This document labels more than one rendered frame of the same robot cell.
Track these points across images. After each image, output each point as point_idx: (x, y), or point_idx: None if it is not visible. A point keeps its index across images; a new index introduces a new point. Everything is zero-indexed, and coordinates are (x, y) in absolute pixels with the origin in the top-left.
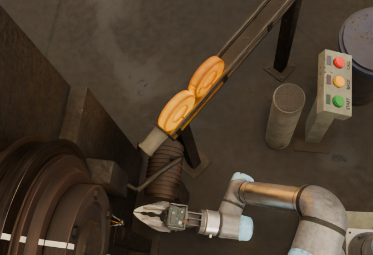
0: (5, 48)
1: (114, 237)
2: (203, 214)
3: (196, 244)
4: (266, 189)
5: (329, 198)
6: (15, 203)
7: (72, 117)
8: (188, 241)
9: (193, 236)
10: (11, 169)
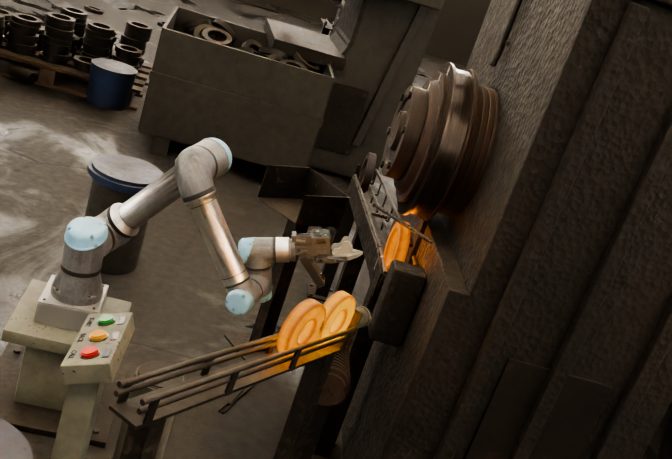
0: (518, 149)
1: (373, 280)
2: (294, 235)
3: (252, 441)
4: (230, 238)
5: (194, 161)
6: (451, 74)
7: (452, 274)
8: (262, 445)
9: (257, 449)
10: (464, 92)
